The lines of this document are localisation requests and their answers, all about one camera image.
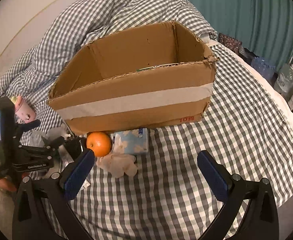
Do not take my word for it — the white tissue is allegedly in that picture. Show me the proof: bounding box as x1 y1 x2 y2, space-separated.
97 153 138 178

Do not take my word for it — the person's left hand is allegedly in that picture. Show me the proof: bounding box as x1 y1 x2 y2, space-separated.
0 172 30 192

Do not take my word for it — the pink panda bottle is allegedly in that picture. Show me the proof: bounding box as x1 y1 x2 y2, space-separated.
10 95 36 124

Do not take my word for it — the brown cardboard box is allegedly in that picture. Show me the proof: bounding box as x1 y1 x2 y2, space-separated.
48 22 217 135

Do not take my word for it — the blue pocket tissue pack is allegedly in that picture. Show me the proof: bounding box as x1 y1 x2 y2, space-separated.
112 128 149 155

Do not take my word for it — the grey checked bed sheet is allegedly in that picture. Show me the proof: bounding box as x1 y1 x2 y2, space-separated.
18 39 293 240

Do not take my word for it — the black round jar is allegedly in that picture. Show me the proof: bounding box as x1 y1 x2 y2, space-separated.
65 137 82 160

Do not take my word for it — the grey checked duvet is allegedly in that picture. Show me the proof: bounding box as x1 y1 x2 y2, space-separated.
0 0 218 105

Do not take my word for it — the teal curtain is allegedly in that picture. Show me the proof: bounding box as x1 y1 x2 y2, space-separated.
188 0 293 69

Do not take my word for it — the pack of water bottles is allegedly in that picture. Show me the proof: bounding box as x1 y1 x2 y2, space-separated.
251 57 276 81

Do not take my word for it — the floral bag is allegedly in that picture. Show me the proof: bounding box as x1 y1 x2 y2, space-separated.
218 33 242 54

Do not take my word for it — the large water bottle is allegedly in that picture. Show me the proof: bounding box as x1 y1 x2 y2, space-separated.
274 63 293 97

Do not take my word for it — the orange fruit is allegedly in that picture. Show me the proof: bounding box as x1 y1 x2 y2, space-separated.
86 132 112 157

